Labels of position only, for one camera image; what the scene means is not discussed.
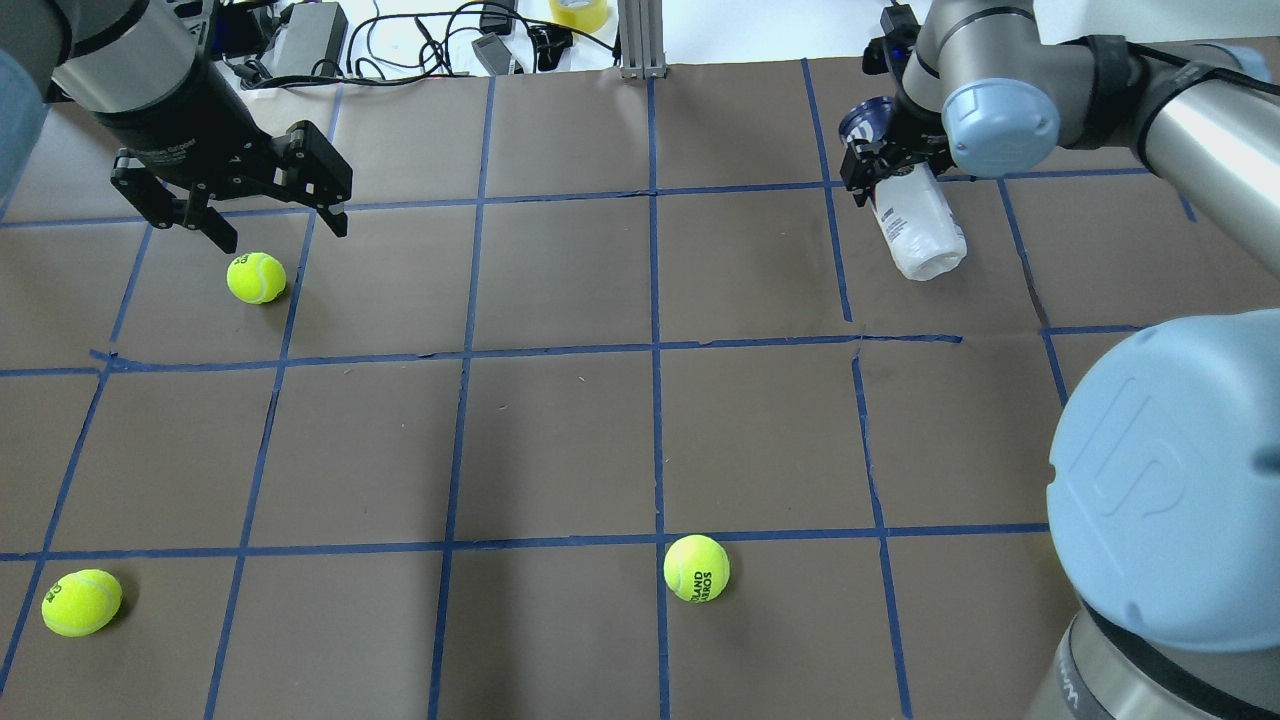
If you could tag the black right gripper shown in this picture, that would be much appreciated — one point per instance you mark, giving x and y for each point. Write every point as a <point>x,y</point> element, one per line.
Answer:
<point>893,152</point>

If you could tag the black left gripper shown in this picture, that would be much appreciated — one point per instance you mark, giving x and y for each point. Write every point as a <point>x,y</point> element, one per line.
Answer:
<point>186,127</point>

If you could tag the white tennis ball can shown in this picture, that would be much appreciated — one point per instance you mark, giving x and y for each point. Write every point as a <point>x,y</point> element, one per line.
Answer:
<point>918,225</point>

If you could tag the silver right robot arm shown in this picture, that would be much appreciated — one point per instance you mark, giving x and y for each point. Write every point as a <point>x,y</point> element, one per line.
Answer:
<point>605,409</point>

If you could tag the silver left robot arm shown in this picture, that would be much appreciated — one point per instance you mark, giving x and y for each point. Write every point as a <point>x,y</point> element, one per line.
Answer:
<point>104,55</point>

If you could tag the yellow tennis ball near gripper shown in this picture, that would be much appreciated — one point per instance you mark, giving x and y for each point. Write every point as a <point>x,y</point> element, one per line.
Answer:
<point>256,278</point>

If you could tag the yellow tennis ball front left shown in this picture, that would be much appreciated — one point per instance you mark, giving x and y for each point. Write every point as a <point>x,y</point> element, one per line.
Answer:
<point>81,603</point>

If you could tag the yellow Roland Garros tennis ball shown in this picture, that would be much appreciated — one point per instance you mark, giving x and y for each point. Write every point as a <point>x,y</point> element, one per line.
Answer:
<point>696,568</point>

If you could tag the black power adapter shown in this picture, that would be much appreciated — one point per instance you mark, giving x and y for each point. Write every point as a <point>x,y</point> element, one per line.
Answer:
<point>308,41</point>

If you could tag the yellow tape roll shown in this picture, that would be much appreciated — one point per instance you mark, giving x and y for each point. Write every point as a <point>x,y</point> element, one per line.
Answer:
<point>586,16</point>

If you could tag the aluminium frame post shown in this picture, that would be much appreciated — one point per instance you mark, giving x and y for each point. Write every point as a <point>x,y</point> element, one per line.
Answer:
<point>640,32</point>

